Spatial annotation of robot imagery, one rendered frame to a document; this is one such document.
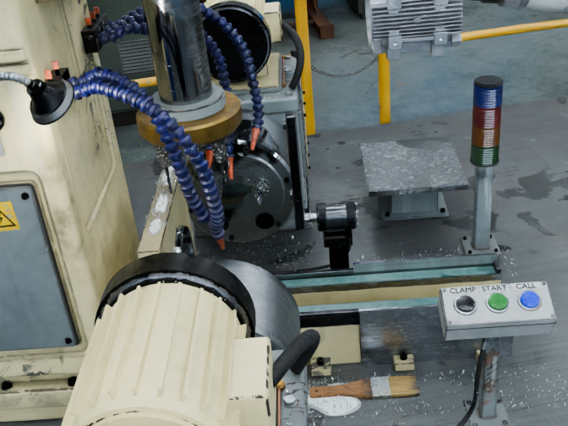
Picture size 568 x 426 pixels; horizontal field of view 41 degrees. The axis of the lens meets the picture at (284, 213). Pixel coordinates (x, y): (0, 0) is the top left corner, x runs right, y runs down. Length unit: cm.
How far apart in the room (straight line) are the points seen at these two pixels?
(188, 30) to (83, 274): 43
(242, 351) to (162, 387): 11
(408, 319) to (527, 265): 44
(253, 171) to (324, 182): 57
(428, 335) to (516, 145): 97
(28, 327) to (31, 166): 31
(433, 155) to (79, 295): 104
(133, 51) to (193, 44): 332
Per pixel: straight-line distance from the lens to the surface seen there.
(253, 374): 77
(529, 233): 193
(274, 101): 178
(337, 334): 149
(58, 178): 123
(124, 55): 458
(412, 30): 176
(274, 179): 162
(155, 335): 78
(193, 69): 127
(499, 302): 126
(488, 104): 167
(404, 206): 198
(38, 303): 137
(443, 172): 194
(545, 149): 234
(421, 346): 152
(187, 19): 124
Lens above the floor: 183
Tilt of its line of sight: 31 degrees down
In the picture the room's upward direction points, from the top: 6 degrees counter-clockwise
